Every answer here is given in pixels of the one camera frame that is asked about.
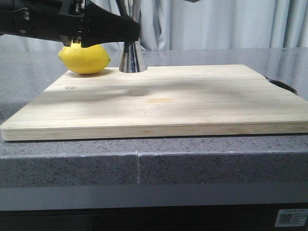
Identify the black cutting board handle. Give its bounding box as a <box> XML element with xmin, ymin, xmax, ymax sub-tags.
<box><xmin>264</xmin><ymin>76</ymin><xmax>298</xmax><ymax>95</ymax></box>

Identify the white QR code label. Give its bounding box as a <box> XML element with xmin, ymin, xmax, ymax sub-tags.
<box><xmin>275</xmin><ymin>209</ymin><xmax>308</xmax><ymax>228</ymax></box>

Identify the light wooden cutting board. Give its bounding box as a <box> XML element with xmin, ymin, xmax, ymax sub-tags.
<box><xmin>0</xmin><ymin>64</ymin><xmax>308</xmax><ymax>141</ymax></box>

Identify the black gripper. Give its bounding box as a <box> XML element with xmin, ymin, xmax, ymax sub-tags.
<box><xmin>0</xmin><ymin>0</ymin><xmax>141</xmax><ymax>48</ymax></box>

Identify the grey pleated curtain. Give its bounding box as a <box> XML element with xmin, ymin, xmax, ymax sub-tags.
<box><xmin>0</xmin><ymin>0</ymin><xmax>308</xmax><ymax>51</ymax></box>

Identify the steel double jigger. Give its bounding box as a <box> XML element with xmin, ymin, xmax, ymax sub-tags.
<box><xmin>116</xmin><ymin>0</ymin><xmax>147</xmax><ymax>73</ymax></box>

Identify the yellow lemon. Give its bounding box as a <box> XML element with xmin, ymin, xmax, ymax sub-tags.
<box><xmin>58</xmin><ymin>43</ymin><xmax>111</xmax><ymax>75</ymax></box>

